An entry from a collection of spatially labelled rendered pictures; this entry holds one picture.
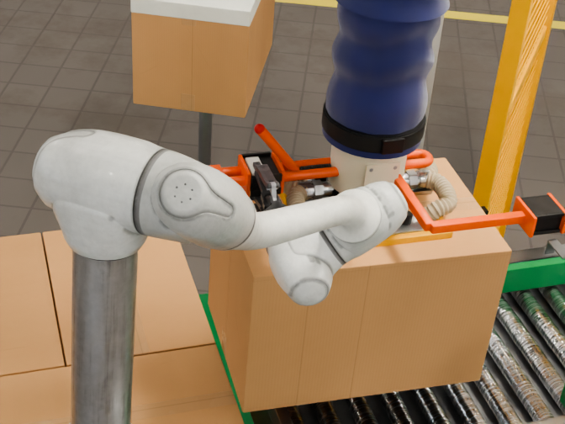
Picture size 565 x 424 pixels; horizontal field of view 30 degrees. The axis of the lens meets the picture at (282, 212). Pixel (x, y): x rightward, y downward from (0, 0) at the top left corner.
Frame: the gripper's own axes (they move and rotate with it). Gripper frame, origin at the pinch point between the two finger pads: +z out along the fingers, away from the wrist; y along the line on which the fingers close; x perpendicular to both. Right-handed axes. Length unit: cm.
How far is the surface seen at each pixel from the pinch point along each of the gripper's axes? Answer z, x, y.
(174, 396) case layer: 2, -17, 66
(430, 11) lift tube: -10, 31, -41
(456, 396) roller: -14, 54, 66
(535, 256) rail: 31, 98, 61
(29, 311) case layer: 43, -49, 66
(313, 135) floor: 204, 89, 121
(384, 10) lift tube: -9.7, 21.4, -41.7
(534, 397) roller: -19, 73, 65
